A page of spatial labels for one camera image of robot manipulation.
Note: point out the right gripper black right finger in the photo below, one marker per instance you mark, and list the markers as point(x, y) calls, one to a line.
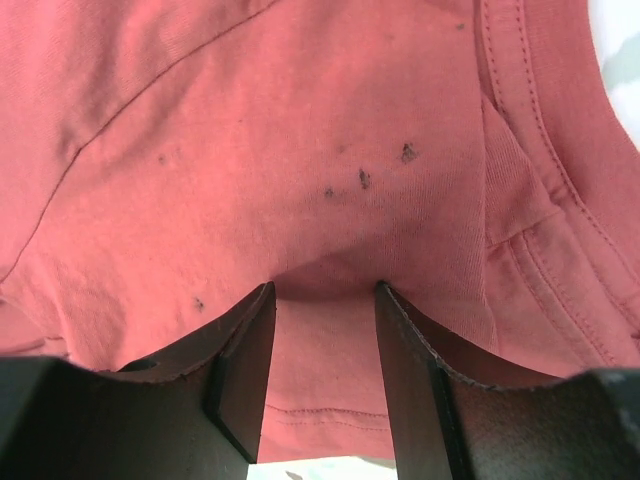
point(457, 411)

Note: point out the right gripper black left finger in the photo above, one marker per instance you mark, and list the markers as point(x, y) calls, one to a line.
point(192, 410)

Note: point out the red t-shirt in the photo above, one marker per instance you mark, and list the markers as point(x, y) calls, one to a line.
point(160, 159)

